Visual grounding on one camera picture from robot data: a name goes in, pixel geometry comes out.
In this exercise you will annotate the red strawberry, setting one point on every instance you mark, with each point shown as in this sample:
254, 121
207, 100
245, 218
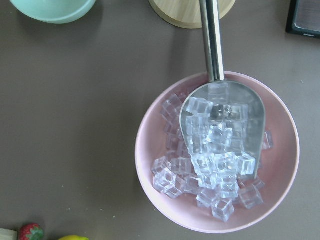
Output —
31, 231

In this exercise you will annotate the wooden cup tree stand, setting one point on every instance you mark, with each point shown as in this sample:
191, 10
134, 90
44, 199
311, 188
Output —
187, 14

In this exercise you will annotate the mint green bowl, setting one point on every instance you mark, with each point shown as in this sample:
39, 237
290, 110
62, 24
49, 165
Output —
54, 11

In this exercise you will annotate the pink bowl with ice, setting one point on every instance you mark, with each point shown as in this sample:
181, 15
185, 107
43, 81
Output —
280, 164

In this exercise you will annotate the yellow lemon near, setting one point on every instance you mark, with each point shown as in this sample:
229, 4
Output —
73, 237

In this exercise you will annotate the wooden cutting board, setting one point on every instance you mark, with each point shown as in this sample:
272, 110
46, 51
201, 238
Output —
7, 234

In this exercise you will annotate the wine glass rack tray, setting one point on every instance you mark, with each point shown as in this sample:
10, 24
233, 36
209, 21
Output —
304, 18

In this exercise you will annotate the metal ice scoop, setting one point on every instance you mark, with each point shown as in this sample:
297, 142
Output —
239, 92

